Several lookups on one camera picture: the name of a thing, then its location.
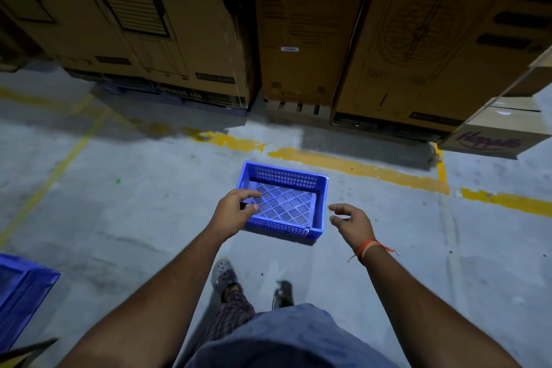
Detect person's right hand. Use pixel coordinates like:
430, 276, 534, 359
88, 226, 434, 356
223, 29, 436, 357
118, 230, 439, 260
329, 203, 377, 254

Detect person's left hand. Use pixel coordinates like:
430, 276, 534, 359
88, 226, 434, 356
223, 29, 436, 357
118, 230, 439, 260
213, 189, 262, 244

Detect person's left forearm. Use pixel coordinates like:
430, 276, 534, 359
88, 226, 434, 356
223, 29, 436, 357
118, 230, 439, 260
55, 225, 233, 368

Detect person's right forearm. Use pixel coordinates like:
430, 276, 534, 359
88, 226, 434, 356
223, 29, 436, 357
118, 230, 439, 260
359, 244, 523, 368

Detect blue perforated plastic crate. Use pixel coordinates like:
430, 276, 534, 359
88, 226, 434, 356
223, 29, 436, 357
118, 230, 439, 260
237, 161, 330, 240

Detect orange wrist thread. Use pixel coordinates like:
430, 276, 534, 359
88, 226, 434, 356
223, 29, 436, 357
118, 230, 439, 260
348, 239, 399, 263

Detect grey clog shoe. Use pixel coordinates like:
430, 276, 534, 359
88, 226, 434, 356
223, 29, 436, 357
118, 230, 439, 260
210, 257, 239, 294

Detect dark shoe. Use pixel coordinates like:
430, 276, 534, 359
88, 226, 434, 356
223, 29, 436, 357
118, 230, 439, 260
271, 280, 295, 311

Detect wooden pallet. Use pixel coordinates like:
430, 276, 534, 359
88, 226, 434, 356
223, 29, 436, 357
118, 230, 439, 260
264, 99, 334, 124

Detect checked trousers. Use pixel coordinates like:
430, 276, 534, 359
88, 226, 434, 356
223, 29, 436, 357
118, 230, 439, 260
202, 283, 257, 344

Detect blue shirt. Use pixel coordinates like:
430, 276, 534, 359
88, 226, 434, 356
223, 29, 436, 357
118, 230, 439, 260
185, 303, 391, 368

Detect cardboard box with purple print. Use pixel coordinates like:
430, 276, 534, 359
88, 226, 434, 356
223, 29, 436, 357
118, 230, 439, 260
439, 96, 552, 161

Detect plain tall cardboard box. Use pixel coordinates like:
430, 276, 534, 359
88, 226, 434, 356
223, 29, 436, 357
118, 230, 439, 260
252, 0, 382, 107

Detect cardboard box with louvre print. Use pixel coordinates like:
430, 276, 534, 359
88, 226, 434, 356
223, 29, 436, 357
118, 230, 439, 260
65, 0, 258, 110

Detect cardboard box with fan print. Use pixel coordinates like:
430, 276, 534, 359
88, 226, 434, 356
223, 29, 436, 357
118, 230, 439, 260
331, 0, 552, 136

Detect slanted cardboard box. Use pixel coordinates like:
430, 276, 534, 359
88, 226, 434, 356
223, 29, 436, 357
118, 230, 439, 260
486, 45, 552, 100

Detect dark cardboard box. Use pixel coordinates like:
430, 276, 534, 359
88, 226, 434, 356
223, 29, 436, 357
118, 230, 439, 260
0, 0, 145, 76

